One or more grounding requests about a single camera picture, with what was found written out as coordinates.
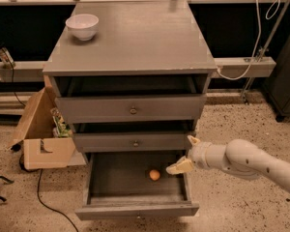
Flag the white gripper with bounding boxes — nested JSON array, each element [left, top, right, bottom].
[[166, 135, 211, 175]]

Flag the orange fruit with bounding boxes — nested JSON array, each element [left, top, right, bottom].
[[149, 169, 160, 181]]

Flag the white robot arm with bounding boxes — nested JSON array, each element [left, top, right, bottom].
[[166, 135, 290, 193]]

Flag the grey top drawer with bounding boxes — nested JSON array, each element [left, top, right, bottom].
[[54, 74, 208, 124]]

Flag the grey drawer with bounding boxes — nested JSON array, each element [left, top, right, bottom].
[[54, 74, 208, 124], [75, 151, 199, 220], [73, 120, 195, 153]]

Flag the grey bottom drawer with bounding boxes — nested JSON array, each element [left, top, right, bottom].
[[75, 151, 199, 220]]

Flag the grey wooden drawer cabinet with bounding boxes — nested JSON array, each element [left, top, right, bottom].
[[43, 0, 218, 160]]

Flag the grey middle drawer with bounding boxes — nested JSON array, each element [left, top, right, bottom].
[[73, 120, 195, 153]]

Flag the dark grey side cabinet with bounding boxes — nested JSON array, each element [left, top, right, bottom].
[[264, 34, 290, 122]]

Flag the green snack packets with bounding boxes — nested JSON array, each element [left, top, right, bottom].
[[50, 107, 73, 138]]

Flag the open cardboard box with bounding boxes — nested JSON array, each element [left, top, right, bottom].
[[8, 75, 83, 170]]

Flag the white ceramic bowl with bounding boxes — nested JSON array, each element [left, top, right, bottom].
[[66, 14, 100, 41]]

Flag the black floor cable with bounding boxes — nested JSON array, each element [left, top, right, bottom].
[[18, 152, 80, 232]]

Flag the white hanging cable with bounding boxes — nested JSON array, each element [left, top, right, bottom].
[[216, 0, 282, 81]]

